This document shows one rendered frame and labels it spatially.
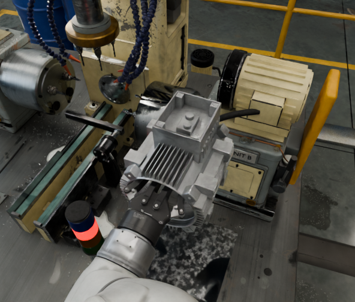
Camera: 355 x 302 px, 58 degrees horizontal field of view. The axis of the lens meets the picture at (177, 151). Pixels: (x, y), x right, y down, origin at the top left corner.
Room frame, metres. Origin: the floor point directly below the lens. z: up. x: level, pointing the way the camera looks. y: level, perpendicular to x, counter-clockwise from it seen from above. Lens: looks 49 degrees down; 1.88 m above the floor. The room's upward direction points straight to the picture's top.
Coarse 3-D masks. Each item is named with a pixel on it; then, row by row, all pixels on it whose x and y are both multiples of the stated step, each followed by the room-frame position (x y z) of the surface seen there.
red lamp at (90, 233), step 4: (96, 224) 0.38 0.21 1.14; (92, 228) 0.36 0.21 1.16; (96, 228) 0.37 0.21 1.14; (76, 232) 0.35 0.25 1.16; (80, 232) 0.35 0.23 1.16; (84, 232) 0.35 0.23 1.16; (88, 232) 0.35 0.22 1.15; (92, 232) 0.36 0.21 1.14; (96, 232) 0.37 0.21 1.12; (76, 236) 0.36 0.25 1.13; (80, 236) 0.35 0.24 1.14; (84, 236) 0.35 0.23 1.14; (88, 236) 0.35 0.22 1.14; (92, 236) 0.36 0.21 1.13
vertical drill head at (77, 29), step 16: (80, 0) 0.98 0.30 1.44; (96, 0) 1.00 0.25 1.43; (80, 16) 0.99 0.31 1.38; (96, 16) 1.00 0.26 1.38; (112, 16) 1.09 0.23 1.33; (80, 32) 0.97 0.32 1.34; (96, 32) 0.97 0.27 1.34; (112, 32) 0.98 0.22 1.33; (80, 48) 0.99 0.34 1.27; (96, 48) 0.96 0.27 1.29
